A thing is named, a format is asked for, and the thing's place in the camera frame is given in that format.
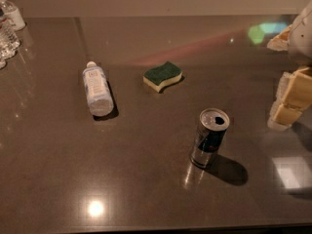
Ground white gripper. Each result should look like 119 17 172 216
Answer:
267 0 312 132

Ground silver redbull can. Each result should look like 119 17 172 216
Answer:
190 108 230 168

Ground green and yellow sponge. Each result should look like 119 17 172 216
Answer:
143 61 182 93

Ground lying white plastic bottle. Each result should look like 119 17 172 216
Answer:
82 61 114 117

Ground clear bottle with white label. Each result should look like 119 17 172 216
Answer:
0 0 25 31

